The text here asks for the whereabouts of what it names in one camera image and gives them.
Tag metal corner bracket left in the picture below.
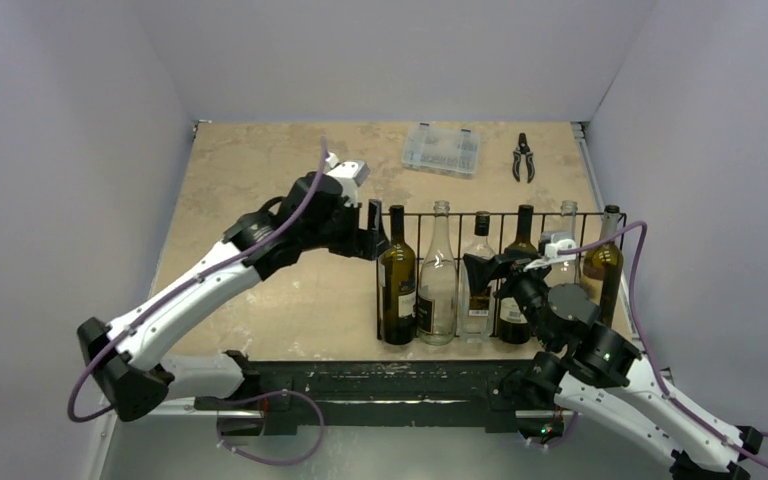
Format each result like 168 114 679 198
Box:
192 119 213 139

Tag clear wine bottle dark label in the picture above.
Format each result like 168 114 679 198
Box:
546 200 580 287

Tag black handled pliers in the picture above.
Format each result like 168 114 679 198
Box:
512 132 536 183

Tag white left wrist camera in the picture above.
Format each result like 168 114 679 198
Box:
326 151 371 207

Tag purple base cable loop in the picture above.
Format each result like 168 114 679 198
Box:
216 389 326 468

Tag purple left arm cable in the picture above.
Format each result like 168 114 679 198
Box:
67 137 332 425

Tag green wine bottle front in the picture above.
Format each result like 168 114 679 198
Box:
496 204 537 345

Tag aluminium frame rail right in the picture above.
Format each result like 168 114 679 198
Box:
571 122 646 356

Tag green wine bottle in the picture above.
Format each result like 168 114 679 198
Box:
496 204 537 345
581 241 624 327
377 205 416 346

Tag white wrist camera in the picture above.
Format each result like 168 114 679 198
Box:
524 230 578 271
326 151 371 207

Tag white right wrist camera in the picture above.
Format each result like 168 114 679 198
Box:
524 230 578 271

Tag black wire wine rack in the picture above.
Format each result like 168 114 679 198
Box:
376 210 605 341

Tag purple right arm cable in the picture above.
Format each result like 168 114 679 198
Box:
556 220 768 480

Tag square clear liquor bottle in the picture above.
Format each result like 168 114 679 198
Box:
458 211 496 343

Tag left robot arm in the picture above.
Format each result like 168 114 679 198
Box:
77 161 388 422

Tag green wine bottle back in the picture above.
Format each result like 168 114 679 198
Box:
377 205 416 346

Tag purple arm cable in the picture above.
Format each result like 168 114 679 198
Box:
67 137 332 425
556 220 768 480

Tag clear plastic organizer box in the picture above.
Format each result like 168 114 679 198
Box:
402 123 481 179

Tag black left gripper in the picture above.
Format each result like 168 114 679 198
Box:
302 195 390 260

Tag tall clear glass bottle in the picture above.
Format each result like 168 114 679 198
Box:
416 200 458 346

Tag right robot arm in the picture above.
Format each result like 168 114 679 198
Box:
463 249 763 479

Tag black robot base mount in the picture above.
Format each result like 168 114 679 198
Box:
194 355 572 444

